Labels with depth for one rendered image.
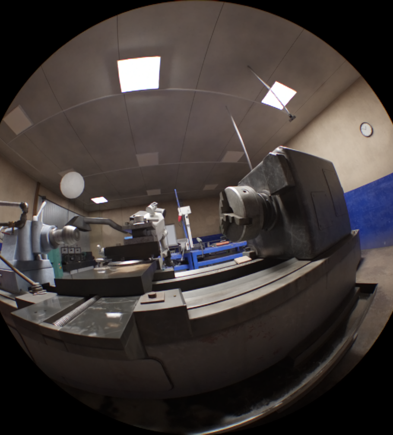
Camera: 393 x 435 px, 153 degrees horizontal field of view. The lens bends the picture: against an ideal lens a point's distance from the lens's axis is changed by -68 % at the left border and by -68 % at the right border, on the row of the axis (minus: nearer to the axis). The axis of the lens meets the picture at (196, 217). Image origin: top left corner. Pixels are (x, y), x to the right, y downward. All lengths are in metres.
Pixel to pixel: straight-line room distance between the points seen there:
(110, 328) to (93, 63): 2.68
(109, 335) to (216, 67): 2.78
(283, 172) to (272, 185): 0.08
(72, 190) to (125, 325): 4.26
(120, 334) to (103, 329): 0.04
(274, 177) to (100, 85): 2.66
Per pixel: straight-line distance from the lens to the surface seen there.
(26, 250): 0.79
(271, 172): 0.64
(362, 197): 3.87
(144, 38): 2.44
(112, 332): 0.26
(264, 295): 0.41
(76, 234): 0.71
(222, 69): 2.73
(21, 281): 0.86
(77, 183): 4.41
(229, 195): 0.64
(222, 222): 0.65
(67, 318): 0.36
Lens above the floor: 1.00
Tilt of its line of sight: 10 degrees up
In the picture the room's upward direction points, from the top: 9 degrees counter-clockwise
